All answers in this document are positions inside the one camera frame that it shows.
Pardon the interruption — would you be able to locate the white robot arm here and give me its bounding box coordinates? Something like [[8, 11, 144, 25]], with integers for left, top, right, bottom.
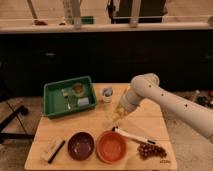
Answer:
[[111, 73, 213, 144]]

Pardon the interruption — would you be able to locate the small white cup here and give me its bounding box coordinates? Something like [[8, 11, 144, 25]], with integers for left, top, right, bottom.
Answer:
[[101, 87, 113, 103]]

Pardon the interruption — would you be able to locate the orange bowl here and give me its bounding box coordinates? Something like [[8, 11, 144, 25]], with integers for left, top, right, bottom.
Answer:
[[96, 131, 127, 164]]

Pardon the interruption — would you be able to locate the white block in tray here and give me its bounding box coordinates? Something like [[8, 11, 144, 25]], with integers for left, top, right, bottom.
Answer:
[[77, 97, 89, 106]]

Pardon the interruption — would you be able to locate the bunch of red grapes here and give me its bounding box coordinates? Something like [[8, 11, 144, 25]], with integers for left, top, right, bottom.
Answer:
[[137, 143, 167, 159]]

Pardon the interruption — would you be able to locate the round brown item in tray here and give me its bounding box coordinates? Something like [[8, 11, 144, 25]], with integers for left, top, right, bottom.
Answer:
[[72, 83, 84, 94]]

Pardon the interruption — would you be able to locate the dark purple bowl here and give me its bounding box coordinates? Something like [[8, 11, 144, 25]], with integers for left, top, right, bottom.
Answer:
[[68, 132, 94, 161]]

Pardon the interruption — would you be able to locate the green plastic tray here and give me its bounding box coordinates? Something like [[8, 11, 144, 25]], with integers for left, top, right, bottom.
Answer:
[[43, 76, 97, 119]]

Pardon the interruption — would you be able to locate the black stand leg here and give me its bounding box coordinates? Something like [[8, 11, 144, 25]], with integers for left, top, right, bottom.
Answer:
[[0, 104, 36, 144]]

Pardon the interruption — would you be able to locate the white spatula black handle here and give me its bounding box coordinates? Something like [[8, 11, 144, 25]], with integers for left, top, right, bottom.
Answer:
[[112, 127, 156, 145]]

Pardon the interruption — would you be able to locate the white brush black handle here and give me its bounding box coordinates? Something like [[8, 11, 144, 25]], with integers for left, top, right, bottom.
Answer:
[[41, 137, 65, 163]]

